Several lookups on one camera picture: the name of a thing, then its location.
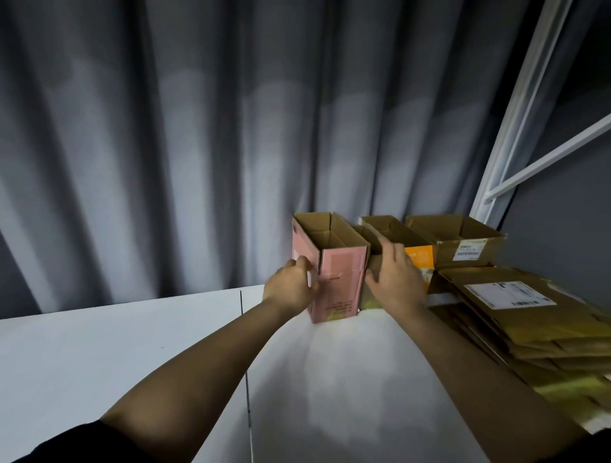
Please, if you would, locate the person's right hand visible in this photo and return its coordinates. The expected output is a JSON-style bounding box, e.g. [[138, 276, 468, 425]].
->
[[363, 237, 432, 322]]

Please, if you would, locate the person's left hand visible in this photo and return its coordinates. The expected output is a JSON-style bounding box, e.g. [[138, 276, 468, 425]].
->
[[260, 254, 322, 322]]

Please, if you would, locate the pink lettered cardboard box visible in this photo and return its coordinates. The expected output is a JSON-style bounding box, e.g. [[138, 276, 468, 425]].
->
[[289, 210, 372, 326]]

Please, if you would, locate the orange and white carton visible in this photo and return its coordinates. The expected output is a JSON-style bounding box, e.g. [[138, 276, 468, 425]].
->
[[360, 214, 437, 289]]

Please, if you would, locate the printed brown cardboard box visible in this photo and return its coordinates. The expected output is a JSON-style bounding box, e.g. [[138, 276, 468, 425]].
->
[[405, 212, 509, 271]]

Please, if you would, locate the pile of cardboard boxes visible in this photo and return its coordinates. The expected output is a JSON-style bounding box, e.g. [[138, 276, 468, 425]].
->
[[428, 264, 611, 432]]

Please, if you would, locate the person's right forearm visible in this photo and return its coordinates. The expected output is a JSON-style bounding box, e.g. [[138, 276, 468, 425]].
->
[[394, 303, 590, 463]]

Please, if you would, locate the person's left forearm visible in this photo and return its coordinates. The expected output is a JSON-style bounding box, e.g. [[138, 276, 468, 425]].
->
[[99, 303, 299, 463]]

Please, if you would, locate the white metal shelf rack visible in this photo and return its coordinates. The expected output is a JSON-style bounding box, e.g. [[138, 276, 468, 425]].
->
[[468, 0, 611, 230]]

